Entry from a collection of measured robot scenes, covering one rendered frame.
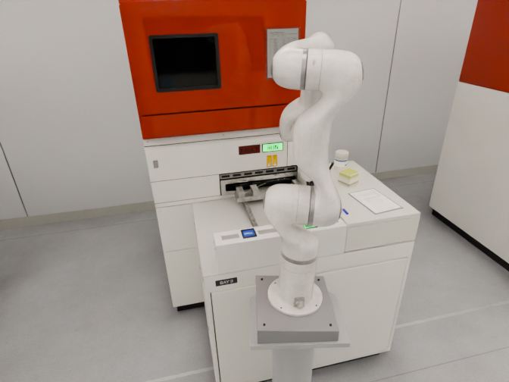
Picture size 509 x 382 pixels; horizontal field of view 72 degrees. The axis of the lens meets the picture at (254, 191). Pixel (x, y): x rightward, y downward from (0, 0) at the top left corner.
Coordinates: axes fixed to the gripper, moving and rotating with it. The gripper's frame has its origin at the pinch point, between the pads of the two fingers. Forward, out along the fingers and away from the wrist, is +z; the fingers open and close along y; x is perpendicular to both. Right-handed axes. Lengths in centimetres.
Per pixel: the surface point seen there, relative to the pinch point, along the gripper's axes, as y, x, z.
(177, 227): -66, -56, 31
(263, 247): 0.3, -21.3, 20.3
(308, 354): 25, -13, 53
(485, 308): -37, 132, 106
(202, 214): -50, -42, 20
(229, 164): -59, -24, -4
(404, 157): -220, 198, 43
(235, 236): -4.0, -31.2, 15.4
